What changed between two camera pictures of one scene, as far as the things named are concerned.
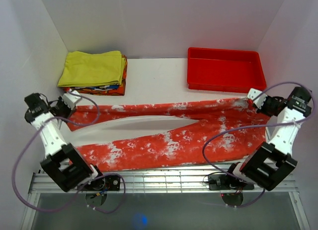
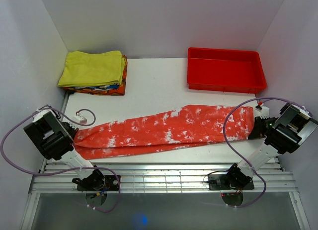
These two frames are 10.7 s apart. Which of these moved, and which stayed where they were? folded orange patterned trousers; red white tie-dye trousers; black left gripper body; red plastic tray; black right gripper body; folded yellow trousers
Moved: black right gripper body; black left gripper body; red white tie-dye trousers
Stayed: red plastic tray; folded orange patterned trousers; folded yellow trousers
